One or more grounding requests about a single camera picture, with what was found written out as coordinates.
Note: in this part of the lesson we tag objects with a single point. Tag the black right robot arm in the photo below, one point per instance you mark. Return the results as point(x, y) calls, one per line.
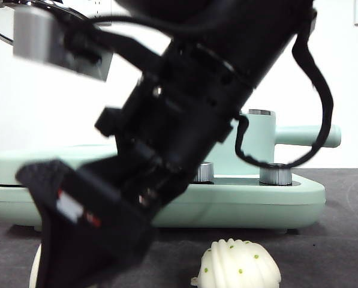
point(226, 45)

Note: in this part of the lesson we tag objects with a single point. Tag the chrome control knob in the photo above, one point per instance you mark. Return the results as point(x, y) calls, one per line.
point(204, 172)
point(276, 175)

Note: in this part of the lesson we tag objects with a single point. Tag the white pleated bun green specks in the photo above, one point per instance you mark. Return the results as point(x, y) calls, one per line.
point(238, 267)
point(35, 267)

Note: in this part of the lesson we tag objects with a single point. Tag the mint green breakfast machine base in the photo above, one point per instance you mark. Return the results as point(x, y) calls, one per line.
point(241, 204)

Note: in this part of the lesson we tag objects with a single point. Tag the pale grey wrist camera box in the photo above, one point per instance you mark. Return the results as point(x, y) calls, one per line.
point(37, 39)

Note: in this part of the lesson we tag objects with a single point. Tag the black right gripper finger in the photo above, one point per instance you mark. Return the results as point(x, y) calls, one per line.
point(106, 234)

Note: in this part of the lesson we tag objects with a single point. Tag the mint green griddle lid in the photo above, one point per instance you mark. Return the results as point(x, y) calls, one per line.
point(46, 165)

